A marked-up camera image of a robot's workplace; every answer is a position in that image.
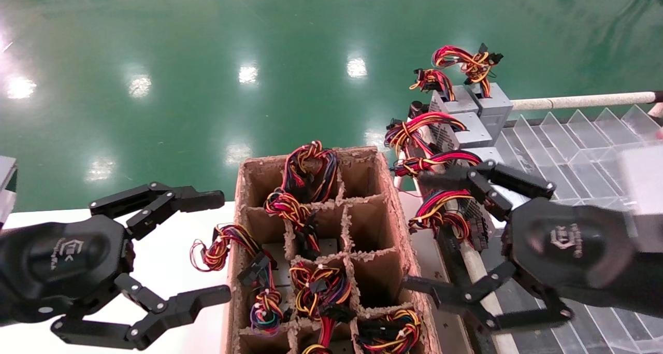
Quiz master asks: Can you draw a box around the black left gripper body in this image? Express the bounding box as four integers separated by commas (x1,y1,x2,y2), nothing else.
0,215,135,326

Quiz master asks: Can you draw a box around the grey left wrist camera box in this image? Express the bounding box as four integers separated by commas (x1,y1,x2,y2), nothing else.
0,156,18,225

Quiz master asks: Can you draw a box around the dark workbench frame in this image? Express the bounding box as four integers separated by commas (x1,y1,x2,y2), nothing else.
438,230,485,354

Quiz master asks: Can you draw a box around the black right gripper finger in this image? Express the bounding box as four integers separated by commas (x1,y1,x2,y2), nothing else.
417,160,557,222
400,261,574,331

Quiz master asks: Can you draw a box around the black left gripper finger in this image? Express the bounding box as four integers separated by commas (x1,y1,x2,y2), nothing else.
51,274,232,350
89,182,226,240

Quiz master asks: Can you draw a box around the clear acrylic divided tray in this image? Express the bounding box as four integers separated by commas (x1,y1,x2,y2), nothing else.
487,105,663,354

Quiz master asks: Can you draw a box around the brown cardboard divider box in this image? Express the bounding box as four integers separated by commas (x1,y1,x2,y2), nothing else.
220,146,441,354

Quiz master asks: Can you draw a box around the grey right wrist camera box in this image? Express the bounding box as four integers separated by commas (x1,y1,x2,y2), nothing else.
616,144,663,253

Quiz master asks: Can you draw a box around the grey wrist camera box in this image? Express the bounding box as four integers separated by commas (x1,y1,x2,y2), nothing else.
616,144,663,253
0,156,18,225

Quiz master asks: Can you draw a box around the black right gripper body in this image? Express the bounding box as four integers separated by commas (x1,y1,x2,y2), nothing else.
503,197,638,298

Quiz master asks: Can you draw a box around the grey power supply with cables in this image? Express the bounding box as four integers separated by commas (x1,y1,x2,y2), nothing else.
384,111,494,150
263,188,340,259
409,68,480,117
282,140,340,204
300,315,342,354
356,308,423,354
431,43,514,142
189,223,291,336
408,188,493,253
289,263,355,323
391,147,506,181

